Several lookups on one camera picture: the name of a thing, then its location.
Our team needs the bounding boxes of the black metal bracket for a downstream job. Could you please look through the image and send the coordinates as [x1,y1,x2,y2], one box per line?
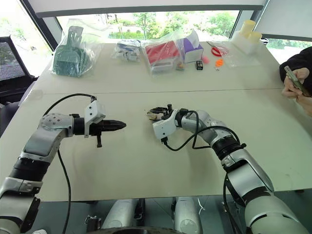
[84,214,102,233]

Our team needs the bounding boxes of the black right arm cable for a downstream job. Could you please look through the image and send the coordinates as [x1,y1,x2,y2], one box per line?
[160,109,247,234]

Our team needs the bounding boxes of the dark smartphone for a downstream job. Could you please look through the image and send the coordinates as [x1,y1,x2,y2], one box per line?
[283,65,312,98]

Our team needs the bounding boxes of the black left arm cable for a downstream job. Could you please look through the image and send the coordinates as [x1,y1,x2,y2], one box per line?
[42,93,97,234]

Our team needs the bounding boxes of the white holder with cream cups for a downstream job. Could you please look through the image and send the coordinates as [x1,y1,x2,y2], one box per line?
[231,19,263,55]

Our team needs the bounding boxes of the purple white tissue box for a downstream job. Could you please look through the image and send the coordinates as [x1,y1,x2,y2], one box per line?
[182,37,205,65]

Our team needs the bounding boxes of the clear flat plastic bag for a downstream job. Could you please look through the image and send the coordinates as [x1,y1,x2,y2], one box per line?
[207,39,260,68]

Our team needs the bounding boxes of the person's hand holding phone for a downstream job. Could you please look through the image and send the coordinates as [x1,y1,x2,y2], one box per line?
[281,68,311,98]

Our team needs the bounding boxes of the person's bare hand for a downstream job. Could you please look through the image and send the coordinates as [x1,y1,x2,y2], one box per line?
[295,93,312,118]

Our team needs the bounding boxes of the white blue items in bag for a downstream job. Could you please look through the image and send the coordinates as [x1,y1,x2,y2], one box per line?
[111,39,143,63]

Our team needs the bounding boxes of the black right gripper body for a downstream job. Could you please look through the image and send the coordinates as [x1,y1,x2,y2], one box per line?
[159,104,175,120]

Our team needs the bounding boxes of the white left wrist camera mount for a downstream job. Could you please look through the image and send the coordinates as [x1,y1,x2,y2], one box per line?
[84,99,107,138]

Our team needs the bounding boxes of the silver rounded robot leg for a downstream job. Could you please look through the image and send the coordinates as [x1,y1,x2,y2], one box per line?
[174,196,203,234]
[100,198,137,230]

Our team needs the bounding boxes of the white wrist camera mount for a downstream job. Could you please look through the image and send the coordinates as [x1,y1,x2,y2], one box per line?
[152,109,180,141]
[84,99,107,138]

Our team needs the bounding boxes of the black mesh office chair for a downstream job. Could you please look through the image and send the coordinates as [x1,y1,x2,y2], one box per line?
[0,35,40,98]

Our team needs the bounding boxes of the green dustpan in plastic bag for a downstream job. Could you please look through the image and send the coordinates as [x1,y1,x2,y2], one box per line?
[49,19,102,79]

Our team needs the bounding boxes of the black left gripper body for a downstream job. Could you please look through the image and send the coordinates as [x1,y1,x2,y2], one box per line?
[89,120,110,148]

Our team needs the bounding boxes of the red item in plastic bag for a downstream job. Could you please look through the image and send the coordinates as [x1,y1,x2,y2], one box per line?
[143,29,186,77]

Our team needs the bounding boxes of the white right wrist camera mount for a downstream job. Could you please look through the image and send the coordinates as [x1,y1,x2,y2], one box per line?
[152,109,180,141]

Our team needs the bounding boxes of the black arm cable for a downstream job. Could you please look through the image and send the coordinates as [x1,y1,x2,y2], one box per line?
[42,93,97,234]
[160,109,247,234]

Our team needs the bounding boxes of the red handled scissors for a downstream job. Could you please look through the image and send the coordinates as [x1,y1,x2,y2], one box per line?
[206,40,230,57]

